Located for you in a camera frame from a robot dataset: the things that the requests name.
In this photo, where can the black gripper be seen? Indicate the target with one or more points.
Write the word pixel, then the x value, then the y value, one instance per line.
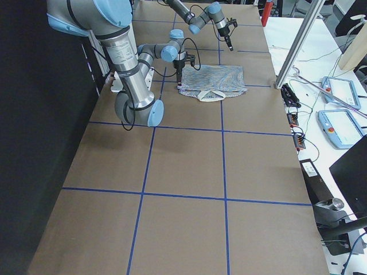
pixel 179 65
pixel 224 32

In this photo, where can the blue white striped polo shirt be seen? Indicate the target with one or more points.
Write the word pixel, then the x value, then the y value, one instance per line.
pixel 212 83

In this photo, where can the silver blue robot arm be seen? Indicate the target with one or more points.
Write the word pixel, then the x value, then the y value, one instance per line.
pixel 110 23
pixel 212 13

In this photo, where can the red cylinder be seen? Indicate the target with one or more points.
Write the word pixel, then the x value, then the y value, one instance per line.
pixel 266 12

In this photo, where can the black power strip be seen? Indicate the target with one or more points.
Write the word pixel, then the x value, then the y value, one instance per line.
pixel 289 97

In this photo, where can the blue teach pendant far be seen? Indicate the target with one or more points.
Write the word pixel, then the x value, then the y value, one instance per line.
pixel 343 89

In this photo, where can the blue teach pendant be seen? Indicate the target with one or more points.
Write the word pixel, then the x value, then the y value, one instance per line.
pixel 343 89
pixel 340 127

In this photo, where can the blue teach pendant near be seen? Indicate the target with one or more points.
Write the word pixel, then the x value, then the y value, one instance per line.
pixel 340 127

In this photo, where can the black box with white label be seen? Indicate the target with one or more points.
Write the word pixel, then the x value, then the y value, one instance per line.
pixel 316 186

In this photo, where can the black monitor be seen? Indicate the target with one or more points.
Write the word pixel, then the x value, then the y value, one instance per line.
pixel 349 173

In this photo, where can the black monitor stand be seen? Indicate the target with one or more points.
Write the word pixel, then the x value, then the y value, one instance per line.
pixel 339 232

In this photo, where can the aluminium frame post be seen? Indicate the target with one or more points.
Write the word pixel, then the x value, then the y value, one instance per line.
pixel 299 40

